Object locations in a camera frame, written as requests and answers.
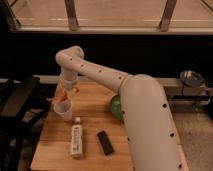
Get orange pepper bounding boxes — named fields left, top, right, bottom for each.
left=59, top=87, right=79, bottom=102

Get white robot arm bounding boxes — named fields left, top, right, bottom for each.
left=55, top=46, right=184, bottom=171

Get white ceramic cup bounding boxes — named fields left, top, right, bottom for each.
left=53, top=100, right=72, bottom=121

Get green round object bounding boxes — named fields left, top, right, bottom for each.
left=109, top=95, right=123, bottom=121

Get black chair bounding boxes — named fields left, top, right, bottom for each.
left=0, top=76, right=56, bottom=171

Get white plastic bottle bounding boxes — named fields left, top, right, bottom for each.
left=70, top=117, right=83, bottom=158

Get wooden table board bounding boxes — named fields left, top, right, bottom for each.
left=30, top=81, right=190, bottom=171

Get black rectangular remote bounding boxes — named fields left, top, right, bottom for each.
left=97, top=131, right=114, bottom=155

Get round grey dish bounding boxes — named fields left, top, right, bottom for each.
left=180, top=70, right=204, bottom=88

